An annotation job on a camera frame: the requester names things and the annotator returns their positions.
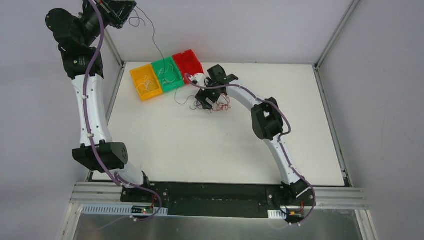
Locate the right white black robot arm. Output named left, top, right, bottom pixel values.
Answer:
left=195, top=64, right=311, bottom=205

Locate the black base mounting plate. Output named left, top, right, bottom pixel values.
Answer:
left=120, top=181, right=314, bottom=219

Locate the red plastic bin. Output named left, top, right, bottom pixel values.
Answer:
left=172, top=49, right=204, bottom=85

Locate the yellow plastic bin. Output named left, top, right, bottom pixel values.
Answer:
left=129, top=63, right=164, bottom=101

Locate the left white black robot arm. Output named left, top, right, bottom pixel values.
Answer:
left=45, top=0, right=153, bottom=203

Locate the aluminium front rail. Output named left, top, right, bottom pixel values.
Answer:
left=70, top=181, right=369, bottom=210

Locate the green plastic bin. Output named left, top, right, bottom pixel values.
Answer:
left=151, top=56, right=185, bottom=93

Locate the red thin wire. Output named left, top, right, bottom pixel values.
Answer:
left=210, top=94, right=232, bottom=113

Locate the white thin wire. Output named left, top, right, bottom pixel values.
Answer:
left=136, top=74, right=159, bottom=95
left=157, top=64, right=180, bottom=88

